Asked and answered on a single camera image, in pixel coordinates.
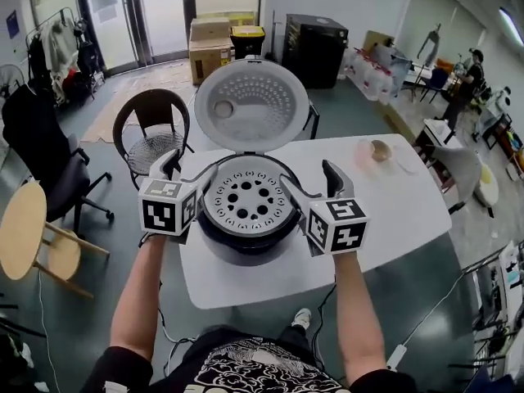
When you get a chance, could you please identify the person's right white shoe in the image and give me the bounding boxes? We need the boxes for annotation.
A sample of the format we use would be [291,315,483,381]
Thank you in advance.
[291,307,313,331]

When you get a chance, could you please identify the round wooden side table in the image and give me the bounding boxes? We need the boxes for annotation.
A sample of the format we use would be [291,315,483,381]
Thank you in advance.
[0,180,111,300]

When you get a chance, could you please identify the blue wall poster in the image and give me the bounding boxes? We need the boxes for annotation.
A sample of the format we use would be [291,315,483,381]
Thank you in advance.
[5,10,20,40]

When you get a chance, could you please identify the brown wicker chair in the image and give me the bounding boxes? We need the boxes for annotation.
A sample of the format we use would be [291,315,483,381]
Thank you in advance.
[112,88,196,191]

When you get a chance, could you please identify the pale yellow cardboard box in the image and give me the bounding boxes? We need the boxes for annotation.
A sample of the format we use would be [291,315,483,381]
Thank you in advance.
[227,11,257,27]

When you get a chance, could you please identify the metal frame rack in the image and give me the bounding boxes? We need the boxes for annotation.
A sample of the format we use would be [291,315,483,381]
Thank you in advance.
[462,239,524,384]

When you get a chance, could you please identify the flattened cardboard floor sheets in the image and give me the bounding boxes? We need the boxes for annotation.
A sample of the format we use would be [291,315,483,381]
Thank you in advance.
[80,60,197,143]

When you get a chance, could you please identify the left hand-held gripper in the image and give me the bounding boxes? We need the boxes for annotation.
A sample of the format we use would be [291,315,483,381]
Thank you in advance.
[137,148,220,246]

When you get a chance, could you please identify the brown cardboard sheet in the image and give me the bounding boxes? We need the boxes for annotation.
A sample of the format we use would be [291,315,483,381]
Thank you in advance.
[363,29,395,55]

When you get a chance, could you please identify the row of white plastic jugs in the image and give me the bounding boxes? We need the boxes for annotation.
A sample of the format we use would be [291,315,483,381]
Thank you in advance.
[346,49,400,105]

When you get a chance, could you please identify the dark blue rice cooker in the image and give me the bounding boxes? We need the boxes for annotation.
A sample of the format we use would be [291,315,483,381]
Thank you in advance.
[193,56,311,268]

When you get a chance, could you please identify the black floor fan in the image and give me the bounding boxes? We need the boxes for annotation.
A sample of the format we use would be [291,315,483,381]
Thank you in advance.
[0,63,26,100]

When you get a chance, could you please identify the black cable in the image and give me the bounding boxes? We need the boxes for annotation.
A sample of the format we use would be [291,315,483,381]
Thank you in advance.
[157,276,197,378]
[310,282,337,368]

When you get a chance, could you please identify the black cabinet appliance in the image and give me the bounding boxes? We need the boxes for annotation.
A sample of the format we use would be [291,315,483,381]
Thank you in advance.
[281,13,350,90]

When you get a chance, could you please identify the fried egg shaped cushion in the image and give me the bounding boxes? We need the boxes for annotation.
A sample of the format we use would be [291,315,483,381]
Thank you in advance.
[474,163,500,209]

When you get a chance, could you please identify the large cardboard box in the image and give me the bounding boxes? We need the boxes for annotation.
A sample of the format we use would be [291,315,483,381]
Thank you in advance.
[188,37,234,86]

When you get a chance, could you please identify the pink translucent cup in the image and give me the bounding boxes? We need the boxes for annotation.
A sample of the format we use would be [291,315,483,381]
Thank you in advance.
[354,137,380,172]

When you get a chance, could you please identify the black office chair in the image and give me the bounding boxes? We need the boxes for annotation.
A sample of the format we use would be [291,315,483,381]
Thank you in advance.
[2,82,115,237]

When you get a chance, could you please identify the white plastic basket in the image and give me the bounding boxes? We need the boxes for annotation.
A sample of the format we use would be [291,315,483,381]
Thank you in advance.
[203,168,299,236]

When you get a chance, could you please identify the beige bowl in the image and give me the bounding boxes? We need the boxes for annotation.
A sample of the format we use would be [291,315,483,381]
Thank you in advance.
[370,139,393,163]

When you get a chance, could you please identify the clothes rack with garments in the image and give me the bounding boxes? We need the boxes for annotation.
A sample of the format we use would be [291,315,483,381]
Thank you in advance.
[25,7,106,106]

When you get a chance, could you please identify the person's right forearm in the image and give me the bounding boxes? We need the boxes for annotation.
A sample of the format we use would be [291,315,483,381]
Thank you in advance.
[333,251,388,388]

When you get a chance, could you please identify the black bin yellow lid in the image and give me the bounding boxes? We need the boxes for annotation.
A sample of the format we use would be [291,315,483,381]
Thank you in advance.
[229,25,266,61]

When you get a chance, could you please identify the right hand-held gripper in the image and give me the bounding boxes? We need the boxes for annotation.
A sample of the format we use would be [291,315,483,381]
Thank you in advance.
[279,160,372,258]

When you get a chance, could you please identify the glass entrance door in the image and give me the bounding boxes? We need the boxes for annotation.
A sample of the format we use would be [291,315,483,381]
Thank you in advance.
[79,0,196,71]

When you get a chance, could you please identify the white round device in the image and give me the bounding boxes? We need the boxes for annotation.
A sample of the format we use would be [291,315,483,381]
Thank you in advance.
[490,87,513,110]

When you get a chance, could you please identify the person's left forearm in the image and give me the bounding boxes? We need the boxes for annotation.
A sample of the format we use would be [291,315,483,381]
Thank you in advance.
[109,232,169,362]

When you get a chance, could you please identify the black pot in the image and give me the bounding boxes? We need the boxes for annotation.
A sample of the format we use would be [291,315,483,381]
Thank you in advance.
[198,156,303,248]

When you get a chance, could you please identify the small cardboard box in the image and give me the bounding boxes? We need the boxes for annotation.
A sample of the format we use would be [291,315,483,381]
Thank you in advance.
[190,17,232,43]

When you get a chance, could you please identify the person's black trousers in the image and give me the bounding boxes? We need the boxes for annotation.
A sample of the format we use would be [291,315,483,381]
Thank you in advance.
[278,323,318,358]

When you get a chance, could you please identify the person's black printed shirt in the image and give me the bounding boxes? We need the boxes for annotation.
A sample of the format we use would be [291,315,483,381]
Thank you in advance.
[79,324,421,393]

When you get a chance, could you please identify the white cable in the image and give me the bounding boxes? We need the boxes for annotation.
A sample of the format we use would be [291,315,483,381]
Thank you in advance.
[37,268,58,393]
[386,268,472,372]

